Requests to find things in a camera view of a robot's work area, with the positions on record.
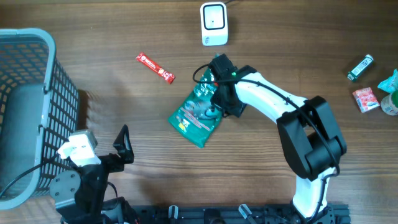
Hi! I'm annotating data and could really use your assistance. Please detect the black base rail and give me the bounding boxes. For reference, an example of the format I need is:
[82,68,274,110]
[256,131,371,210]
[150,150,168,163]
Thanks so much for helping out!
[124,203,351,224]

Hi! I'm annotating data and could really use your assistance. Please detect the grey plastic shopping basket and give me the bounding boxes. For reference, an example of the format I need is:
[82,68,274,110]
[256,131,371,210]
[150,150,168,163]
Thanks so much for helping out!
[1,28,80,210]

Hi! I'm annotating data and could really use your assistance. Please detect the white barcode scanner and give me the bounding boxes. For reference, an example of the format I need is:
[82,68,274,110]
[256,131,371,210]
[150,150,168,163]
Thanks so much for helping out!
[200,2,228,47]

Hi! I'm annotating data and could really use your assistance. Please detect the green lid jar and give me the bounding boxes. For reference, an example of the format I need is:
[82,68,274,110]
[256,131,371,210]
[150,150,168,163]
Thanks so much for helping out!
[381,90,398,116]

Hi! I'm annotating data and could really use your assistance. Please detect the green 3M gloves packet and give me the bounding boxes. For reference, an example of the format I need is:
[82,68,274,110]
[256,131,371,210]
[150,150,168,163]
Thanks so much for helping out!
[168,69,222,148]

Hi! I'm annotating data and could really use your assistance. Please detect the green white battery pack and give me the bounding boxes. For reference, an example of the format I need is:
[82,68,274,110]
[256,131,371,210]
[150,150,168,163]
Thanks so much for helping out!
[347,54,374,82]

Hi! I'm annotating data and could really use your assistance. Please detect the red white small box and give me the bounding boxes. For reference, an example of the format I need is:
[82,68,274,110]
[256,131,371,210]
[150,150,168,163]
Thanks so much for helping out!
[353,87,380,113]

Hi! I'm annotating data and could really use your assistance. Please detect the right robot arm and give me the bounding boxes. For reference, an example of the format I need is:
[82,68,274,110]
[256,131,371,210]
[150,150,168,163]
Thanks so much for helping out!
[207,54,347,223]

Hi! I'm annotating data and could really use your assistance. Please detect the light green tissue pack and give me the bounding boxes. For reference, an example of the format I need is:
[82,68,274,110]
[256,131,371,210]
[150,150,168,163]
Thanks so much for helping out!
[377,69,398,93]

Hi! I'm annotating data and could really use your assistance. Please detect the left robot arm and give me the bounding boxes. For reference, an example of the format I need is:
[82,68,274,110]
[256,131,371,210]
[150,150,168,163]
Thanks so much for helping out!
[50,125,140,223]

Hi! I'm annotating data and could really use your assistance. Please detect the red Nescafe sachet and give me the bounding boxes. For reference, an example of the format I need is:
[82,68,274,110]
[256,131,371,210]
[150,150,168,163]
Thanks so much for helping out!
[136,52,175,84]

